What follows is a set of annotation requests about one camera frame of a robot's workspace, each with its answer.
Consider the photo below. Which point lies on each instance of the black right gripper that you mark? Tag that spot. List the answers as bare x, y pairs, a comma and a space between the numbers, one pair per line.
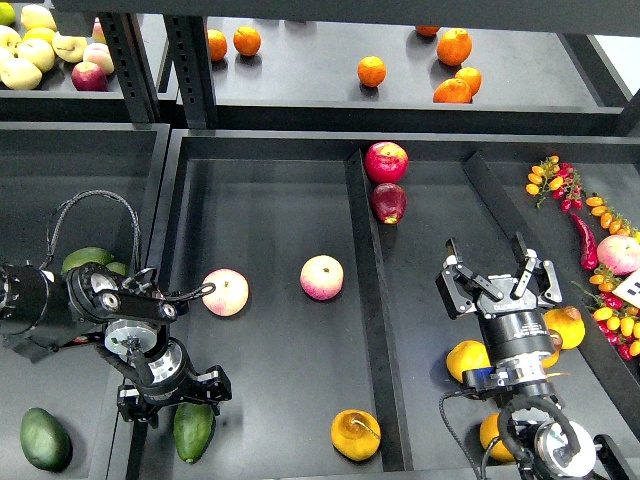
511, 326

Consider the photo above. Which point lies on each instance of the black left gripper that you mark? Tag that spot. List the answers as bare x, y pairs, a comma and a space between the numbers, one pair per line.
170, 380

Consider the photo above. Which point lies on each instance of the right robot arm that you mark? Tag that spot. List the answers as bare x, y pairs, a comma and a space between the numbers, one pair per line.
532, 425

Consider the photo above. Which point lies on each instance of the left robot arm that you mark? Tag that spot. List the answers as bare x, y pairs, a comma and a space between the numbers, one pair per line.
125, 317

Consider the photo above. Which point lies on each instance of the yellow pear with brown tip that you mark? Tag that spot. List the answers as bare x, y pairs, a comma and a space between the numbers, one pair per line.
568, 322

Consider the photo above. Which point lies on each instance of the yellow pear under gripper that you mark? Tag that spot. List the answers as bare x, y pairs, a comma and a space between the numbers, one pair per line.
550, 361

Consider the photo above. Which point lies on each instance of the green avocado pile right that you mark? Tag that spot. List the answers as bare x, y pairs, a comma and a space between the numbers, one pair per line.
118, 268

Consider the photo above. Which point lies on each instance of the red chili pepper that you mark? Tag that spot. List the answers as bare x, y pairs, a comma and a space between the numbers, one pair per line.
588, 253

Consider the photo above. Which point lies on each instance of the pink apple left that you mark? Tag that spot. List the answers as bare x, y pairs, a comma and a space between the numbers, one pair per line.
230, 293

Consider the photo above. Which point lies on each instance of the pink apple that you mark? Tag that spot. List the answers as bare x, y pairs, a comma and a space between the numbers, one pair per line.
321, 277
230, 293

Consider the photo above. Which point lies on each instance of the cherry tomato bunch upper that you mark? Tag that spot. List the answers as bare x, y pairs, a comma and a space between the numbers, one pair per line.
553, 179

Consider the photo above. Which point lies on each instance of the cherry tomato bunch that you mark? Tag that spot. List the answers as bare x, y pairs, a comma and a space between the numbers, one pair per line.
616, 318
553, 179

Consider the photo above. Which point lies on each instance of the pink apple right edge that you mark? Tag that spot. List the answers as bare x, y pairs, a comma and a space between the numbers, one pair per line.
619, 254

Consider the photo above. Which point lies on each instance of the cherry tomato bunch lower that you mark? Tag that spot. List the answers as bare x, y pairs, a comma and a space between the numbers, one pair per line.
616, 318

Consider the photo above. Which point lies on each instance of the white label card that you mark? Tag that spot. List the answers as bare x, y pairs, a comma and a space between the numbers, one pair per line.
629, 289

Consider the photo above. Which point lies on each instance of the dark red apple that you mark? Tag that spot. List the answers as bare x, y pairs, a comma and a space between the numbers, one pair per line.
388, 202

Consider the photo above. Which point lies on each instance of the bright red apple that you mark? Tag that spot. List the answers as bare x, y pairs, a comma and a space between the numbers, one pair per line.
386, 162

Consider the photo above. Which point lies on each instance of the pink apple centre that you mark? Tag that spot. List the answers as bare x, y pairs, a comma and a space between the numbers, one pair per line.
321, 277

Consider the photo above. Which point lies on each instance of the black middle tray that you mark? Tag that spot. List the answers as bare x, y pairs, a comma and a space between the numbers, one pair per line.
264, 204

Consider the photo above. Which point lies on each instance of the orange on shelf front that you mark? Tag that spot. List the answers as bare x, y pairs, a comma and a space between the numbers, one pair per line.
453, 90

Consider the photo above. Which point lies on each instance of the orange on shelf right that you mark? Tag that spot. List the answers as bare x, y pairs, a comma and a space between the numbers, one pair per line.
472, 77

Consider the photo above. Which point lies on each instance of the black left tray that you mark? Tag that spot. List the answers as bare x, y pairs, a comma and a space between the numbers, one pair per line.
120, 167

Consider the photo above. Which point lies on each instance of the large orange on shelf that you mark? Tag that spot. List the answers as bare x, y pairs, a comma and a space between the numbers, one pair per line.
454, 47

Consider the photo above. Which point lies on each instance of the orange on shelf centre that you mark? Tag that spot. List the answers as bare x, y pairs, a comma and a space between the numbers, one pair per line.
371, 71

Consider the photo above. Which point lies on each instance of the orange on shelf top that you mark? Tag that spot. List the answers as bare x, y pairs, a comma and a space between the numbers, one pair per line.
426, 30

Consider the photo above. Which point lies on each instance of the black upper shelf tray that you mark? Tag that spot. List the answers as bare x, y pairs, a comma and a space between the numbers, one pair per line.
304, 77

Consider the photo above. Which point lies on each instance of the red apple on shelf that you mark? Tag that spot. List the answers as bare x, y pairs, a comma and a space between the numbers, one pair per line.
89, 76

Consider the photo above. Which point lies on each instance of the pale peach on shelf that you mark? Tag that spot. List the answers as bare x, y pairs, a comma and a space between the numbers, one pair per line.
99, 54

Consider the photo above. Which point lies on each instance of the orange on shelf far left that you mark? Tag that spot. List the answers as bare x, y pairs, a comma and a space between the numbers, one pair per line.
217, 44

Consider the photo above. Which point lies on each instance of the black shelf upright left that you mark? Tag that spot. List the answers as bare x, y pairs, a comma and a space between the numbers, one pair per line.
124, 40

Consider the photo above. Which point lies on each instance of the black shelf upright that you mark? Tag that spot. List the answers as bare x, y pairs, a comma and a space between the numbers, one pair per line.
124, 40
189, 51

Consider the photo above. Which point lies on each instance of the black shelf upright right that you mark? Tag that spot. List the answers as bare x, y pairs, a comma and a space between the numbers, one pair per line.
189, 51

